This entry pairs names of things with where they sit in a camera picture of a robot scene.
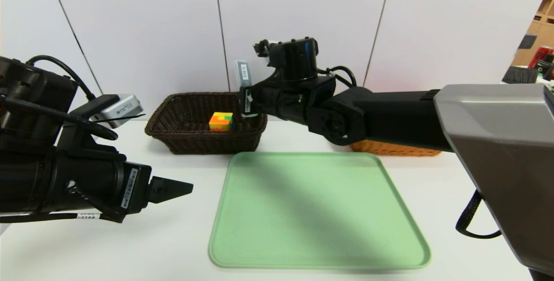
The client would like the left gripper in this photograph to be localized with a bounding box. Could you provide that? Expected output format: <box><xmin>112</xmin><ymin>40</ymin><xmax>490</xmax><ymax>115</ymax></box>
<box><xmin>58</xmin><ymin>157</ymin><xmax>194</xmax><ymax>215</ymax></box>

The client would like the red can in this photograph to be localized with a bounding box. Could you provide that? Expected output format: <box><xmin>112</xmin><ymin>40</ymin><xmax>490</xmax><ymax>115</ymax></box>
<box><xmin>530</xmin><ymin>46</ymin><xmax>554</xmax><ymax>67</ymax></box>

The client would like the thin labelled black cable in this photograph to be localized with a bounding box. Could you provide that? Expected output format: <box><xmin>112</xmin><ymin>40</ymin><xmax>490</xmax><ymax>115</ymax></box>
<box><xmin>0</xmin><ymin>211</ymin><xmax>126</xmax><ymax>224</ymax></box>

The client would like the dark brown wicker basket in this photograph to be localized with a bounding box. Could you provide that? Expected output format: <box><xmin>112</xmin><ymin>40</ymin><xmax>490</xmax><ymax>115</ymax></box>
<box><xmin>145</xmin><ymin>92</ymin><xmax>267</xmax><ymax>155</ymax></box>

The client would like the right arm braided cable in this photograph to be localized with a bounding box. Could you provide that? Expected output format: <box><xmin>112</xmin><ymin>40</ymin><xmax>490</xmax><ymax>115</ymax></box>
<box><xmin>455</xmin><ymin>190</ymin><xmax>502</xmax><ymax>239</ymax></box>

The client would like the wooden shelf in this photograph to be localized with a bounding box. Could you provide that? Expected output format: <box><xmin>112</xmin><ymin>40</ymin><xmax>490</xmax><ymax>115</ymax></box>
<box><xmin>511</xmin><ymin>0</ymin><xmax>554</xmax><ymax>67</ymax></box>

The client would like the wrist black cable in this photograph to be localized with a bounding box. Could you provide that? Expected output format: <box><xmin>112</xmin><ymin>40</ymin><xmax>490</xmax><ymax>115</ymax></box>
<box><xmin>318</xmin><ymin>65</ymin><xmax>358</xmax><ymax>89</ymax></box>
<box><xmin>0</xmin><ymin>55</ymin><xmax>119</xmax><ymax>141</ymax></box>

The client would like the black box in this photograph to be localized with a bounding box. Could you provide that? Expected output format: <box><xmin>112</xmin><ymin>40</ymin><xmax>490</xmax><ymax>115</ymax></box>
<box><xmin>535</xmin><ymin>60</ymin><xmax>554</xmax><ymax>81</ymax></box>

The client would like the grey pen case with barcode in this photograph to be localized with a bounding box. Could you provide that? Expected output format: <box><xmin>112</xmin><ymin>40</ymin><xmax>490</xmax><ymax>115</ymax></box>
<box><xmin>235</xmin><ymin>59</ymin><xmax>253</xmax><ymax>117</ymax></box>

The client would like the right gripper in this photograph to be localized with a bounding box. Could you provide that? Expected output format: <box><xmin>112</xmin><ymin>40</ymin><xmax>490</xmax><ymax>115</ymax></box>
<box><xmin>239</xmin><ymin>86</ymin><xmax>264</xmax><ymax>116</ymax></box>

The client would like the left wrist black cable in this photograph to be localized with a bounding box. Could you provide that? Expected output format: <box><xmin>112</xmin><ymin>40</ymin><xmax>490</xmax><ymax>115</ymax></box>
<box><xmin>0</xmin><ymin>55</ymin><xmax>119</xmax><ymax>141</ymax></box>

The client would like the orange wicker basket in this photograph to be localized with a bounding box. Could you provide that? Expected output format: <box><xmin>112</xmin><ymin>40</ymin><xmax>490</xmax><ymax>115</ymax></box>
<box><xmin>350</xmin><ymin>139</ymin><xmax>442</xmax><ymax>157</ymax></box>

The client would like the small dark wicker basket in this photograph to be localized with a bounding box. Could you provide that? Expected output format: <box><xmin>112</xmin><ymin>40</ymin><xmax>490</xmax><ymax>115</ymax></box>
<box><xmin>502</xmin><ymin>67</ymin><xmax>538</xmax><ymax>84</ymax></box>

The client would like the colourful puzzle cube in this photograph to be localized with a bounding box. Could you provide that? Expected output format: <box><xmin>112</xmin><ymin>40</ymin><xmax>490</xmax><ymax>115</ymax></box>
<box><xmin>209</xmin><ymin>112</ymin><xmax>234</xmax><ymax>132</ymax></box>

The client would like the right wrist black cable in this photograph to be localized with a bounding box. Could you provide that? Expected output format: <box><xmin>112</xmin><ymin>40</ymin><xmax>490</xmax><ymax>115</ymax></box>
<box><xmin>318</xmin><ymin>65</ymin><xmax>358</xmax><ymax>89</ymax></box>

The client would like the green plastic tray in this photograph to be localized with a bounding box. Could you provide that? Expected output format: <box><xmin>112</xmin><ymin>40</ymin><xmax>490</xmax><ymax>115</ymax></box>
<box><xmin>208</xmin><ymin>152</ymin><xmax>431</xmax><ymax>269</ymax></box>

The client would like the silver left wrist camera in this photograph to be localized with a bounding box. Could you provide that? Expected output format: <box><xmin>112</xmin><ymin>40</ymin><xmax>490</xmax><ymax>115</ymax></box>
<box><xmin>89</xmin><ymin>94</ymin><xmax>144</xmax><ymax>123</ymax></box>

